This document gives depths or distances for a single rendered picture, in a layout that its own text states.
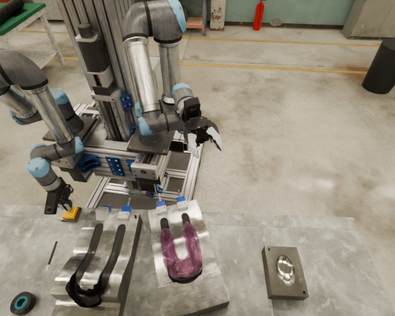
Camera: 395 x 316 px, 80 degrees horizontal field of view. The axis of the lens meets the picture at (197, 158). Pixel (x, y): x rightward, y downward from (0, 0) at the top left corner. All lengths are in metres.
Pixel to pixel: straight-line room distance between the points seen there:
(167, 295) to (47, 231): 0.73
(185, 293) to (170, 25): 1.02
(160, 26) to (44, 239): 1.13
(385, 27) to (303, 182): 4.32
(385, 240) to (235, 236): 1.64
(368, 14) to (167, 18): 5.31
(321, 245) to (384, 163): 2.04
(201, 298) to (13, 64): 1.07
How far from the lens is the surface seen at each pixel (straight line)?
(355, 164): 3.06
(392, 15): 6.25
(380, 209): 2.80
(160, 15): 1.00
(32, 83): 1.07
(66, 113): 1.45
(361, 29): 6.12
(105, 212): 1.23
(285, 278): 1.19
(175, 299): 1.05
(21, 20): 4.13
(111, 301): 1.13
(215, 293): 1.05
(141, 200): 2.08
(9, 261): 1.49
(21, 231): 1.54
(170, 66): 1.08
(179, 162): 2.29
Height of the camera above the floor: 1.94
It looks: 48 degrees down
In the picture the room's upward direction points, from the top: straight up
